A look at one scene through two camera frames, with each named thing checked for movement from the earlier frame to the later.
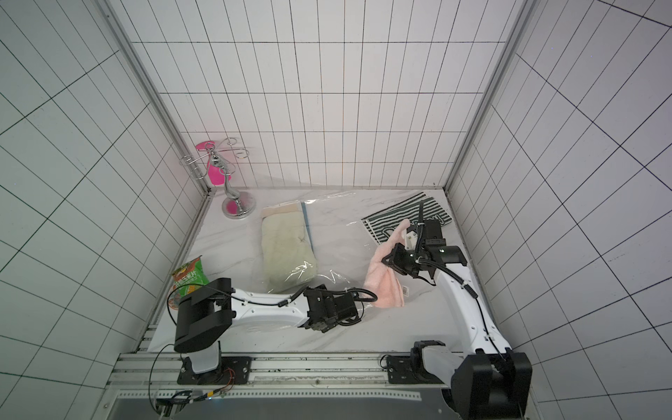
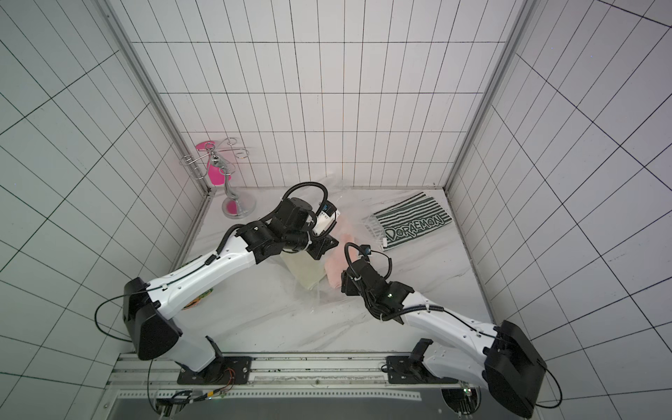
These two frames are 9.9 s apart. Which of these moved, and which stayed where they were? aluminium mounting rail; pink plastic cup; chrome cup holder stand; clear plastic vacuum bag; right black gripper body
Moved: clear plastic vacuum bag; right black gripper body
Stayed: pink plastic cup; aluminium mounting rail; chrome cup holder stand
